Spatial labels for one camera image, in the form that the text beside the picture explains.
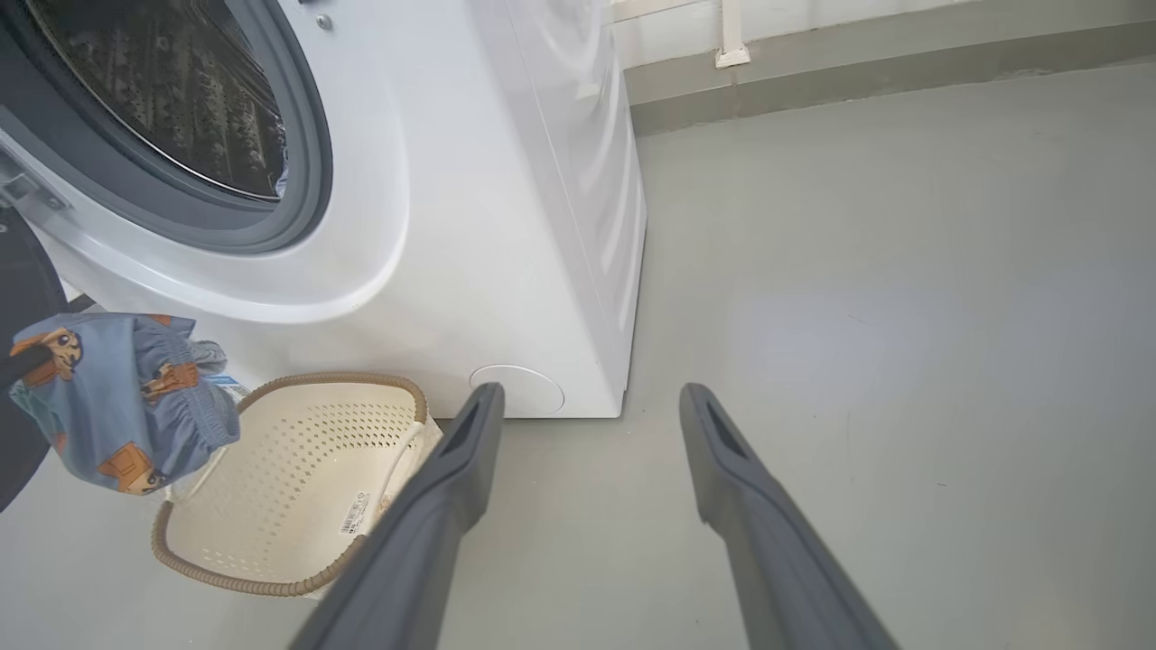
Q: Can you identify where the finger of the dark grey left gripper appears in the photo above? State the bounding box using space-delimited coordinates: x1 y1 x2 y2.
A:
0 346 52 391

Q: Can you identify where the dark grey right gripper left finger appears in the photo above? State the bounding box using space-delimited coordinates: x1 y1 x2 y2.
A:
289 382 507 650

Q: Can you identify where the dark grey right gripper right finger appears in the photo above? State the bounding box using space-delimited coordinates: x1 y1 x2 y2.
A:
679 383 900 650

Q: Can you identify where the dark grey washing machine door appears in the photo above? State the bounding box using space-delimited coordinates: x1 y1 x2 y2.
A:
0 206 96 512

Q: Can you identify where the blue clothing with orange print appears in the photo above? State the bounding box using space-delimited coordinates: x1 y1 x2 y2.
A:
9 311 241 497

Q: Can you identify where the cream laundry basket brown rim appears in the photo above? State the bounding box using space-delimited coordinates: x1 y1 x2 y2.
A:
151 372 444 599

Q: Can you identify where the white washing machine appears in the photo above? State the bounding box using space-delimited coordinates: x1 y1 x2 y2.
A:
0 0 648 421

